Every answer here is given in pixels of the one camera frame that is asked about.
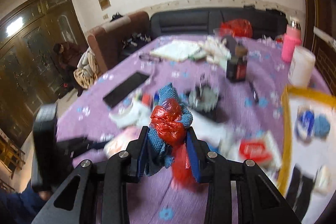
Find red white wet wipes pack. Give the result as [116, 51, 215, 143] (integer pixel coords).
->
[238, 131, 282, 170]

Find blue cloth red bag bundle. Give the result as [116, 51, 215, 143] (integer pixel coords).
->
[145, 83, 196, 188]

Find black round motor device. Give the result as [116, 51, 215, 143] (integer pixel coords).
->
[187, 84, 220, 122]

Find wooden cabinet doors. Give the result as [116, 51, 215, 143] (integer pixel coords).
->
[1, 0, 87, 147]

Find black smartphone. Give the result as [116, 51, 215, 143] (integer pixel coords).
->
[103, 72, 150, 108]

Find black pen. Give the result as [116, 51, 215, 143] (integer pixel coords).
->
[249, 81, 259, 104]

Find purple floral tablecloth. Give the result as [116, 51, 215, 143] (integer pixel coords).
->
[56, 34, 331, 224]

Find yellow cardboard box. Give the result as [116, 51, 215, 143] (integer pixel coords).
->
[277, 86, 335, 223]

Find seated person in brown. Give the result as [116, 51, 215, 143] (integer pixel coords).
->
[53, 42, 84, 97]

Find blue white tissue roll pack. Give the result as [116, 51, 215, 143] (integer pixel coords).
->
[294, 106, 315, 143]

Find black ink bottle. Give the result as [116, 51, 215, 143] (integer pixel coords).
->
[226, 42, 248, 83]

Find blue towel ball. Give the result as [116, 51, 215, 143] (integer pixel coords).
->
[313, 115, 331, 139]

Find white gloves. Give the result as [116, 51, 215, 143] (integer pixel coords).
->
[197, 36, 231, 65]

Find white notebook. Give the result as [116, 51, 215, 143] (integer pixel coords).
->
[149, 40, 201, 62]

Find brown armchair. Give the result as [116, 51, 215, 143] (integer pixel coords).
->
[87, 11, 150, 73]

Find white plastic jar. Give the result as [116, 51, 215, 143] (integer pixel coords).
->
[288, 46, 315, 88]

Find red plastic bag on sofa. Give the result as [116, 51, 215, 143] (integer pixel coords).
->
[220, 19, 253, 38]

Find pink sleeved thermos bottle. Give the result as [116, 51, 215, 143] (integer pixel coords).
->
[281, 17, 302, 63]

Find black leather sofa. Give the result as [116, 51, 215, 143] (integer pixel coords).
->
[150, 6, 288, 40]

